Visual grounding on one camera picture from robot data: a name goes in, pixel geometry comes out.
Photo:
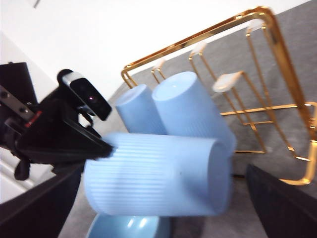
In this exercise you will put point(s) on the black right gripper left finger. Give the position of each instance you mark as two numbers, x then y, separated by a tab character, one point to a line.
32	215

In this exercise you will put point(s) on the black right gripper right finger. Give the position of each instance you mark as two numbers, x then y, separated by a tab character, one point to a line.
287	213

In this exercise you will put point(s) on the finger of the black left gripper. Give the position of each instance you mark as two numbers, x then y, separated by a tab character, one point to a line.
83	129
57	143

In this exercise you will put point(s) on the blue ribbed cup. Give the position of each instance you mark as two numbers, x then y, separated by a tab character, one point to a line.
188	111
138	111
153	173

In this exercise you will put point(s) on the blue ridged bowl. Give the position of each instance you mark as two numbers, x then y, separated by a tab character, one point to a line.
119	228

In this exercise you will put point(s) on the pale grey camera box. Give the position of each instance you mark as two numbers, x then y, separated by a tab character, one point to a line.
91	99

